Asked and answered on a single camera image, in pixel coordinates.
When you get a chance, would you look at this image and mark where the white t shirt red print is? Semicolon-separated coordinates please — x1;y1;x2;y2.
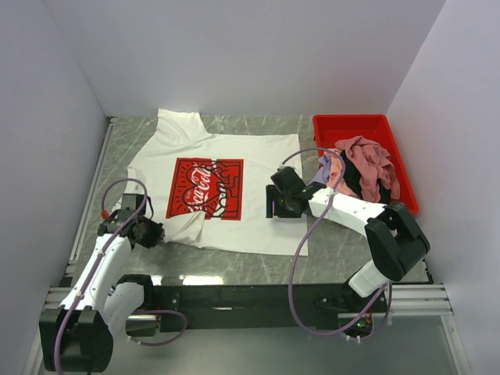
125;109;307;255

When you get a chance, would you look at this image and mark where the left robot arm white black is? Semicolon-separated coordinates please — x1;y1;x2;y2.
39;194;164;374

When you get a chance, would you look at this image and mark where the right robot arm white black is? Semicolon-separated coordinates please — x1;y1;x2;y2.
266;166;430;312

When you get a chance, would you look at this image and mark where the lavender t shirt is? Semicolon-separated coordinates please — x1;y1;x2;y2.
311;153;332;185

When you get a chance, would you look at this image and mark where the black t shirt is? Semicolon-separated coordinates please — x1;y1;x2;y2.
340;151;391;204

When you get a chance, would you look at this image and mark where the red plastic bin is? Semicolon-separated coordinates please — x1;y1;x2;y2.
312;114;420;215

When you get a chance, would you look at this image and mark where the dusty pink t shirt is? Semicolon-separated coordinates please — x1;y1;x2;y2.
335;136;401;203

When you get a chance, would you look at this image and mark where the black base crossbar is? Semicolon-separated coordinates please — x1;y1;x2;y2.
109;284;388;337

